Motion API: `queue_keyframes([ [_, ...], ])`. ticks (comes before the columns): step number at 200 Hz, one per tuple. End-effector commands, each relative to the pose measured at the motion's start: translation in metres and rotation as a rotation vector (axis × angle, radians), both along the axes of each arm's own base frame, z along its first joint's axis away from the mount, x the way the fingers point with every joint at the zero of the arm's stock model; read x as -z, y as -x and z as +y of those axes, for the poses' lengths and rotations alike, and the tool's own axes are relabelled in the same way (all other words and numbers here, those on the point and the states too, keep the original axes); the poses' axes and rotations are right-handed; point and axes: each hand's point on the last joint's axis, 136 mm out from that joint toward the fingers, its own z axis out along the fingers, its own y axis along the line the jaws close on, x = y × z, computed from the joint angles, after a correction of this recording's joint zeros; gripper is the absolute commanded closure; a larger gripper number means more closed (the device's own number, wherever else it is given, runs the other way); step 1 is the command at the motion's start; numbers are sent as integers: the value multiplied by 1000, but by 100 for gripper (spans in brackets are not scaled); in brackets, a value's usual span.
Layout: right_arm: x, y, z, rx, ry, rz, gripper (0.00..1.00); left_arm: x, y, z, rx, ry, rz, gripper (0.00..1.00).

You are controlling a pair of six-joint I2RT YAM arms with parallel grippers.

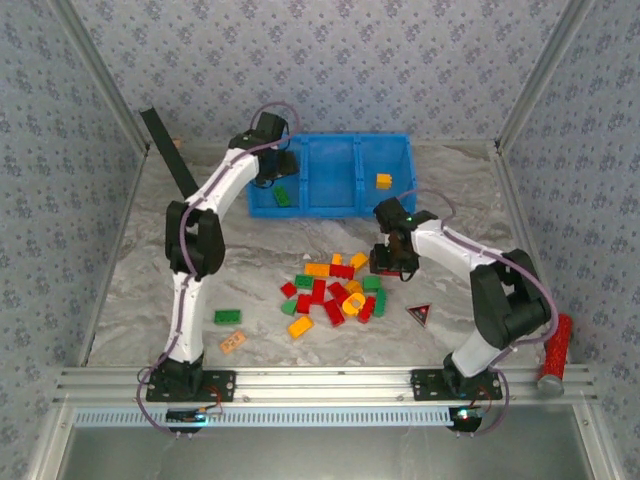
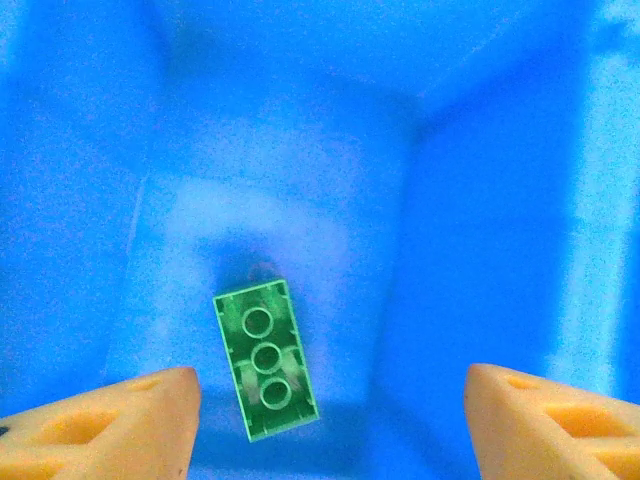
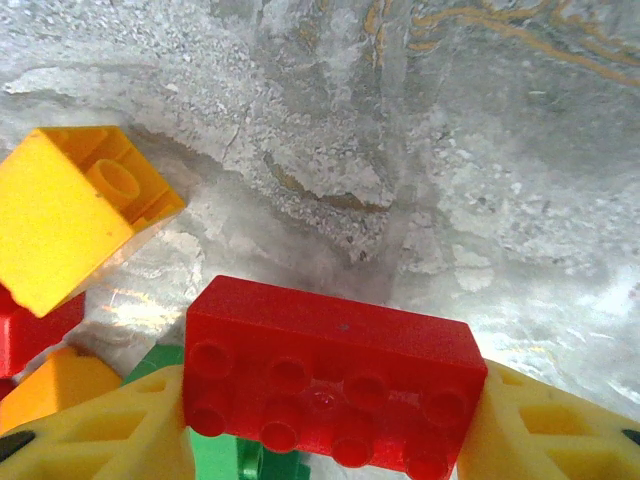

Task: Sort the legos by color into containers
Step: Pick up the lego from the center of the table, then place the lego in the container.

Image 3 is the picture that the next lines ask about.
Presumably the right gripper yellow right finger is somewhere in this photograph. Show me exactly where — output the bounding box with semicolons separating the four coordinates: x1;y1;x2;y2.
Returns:
457;358;640;480

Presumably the yellow lego brick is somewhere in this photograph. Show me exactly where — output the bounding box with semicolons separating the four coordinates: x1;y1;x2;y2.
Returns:
0;125;187;319

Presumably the green lego brick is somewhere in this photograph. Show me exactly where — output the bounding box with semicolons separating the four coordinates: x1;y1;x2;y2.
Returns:
122;343;311;480

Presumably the red lego brick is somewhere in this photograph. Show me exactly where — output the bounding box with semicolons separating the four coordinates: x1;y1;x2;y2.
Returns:
182;274;489;480
0;284;86;401

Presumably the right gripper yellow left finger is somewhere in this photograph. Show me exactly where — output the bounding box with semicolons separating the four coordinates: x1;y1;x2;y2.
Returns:
0;366;196;480

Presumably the orange lego brick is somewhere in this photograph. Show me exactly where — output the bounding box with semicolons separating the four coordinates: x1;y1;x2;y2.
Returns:
0;346;124;436

